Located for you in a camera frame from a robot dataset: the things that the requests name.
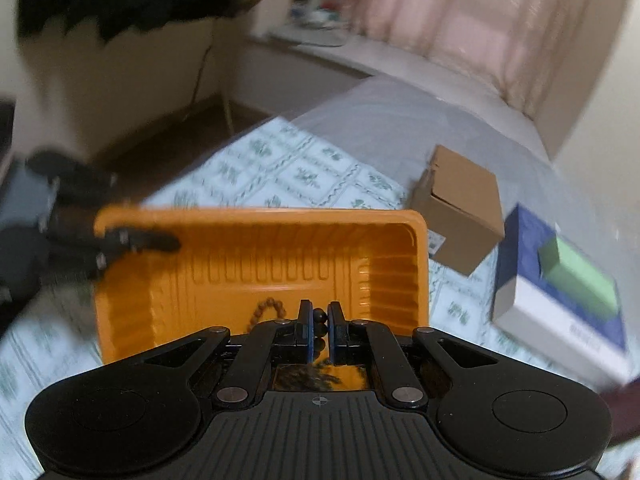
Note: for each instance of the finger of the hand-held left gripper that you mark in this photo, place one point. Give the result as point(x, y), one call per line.
point(145, 241)
point(75, 175)

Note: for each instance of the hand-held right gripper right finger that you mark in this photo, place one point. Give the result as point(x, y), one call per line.
point(336, 332)

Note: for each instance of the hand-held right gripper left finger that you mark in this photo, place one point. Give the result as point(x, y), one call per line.
point(305, 332)

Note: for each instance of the orange plastic tray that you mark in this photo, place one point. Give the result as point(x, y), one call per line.
point(240, 265)

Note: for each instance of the brown cardboard box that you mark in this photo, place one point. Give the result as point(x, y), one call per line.
point(460, 210)

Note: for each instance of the white and blue flat box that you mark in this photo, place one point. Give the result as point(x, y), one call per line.
point(550, 325)

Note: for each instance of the gray mattress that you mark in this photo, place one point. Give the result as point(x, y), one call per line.
point(400, 120)

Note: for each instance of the green rectangular box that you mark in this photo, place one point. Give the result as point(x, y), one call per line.
point(580, 280)

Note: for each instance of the brown cylindrical canister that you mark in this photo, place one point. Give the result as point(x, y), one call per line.
point(625, 410)

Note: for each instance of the pink curtain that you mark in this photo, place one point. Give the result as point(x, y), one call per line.
point(450, 25)

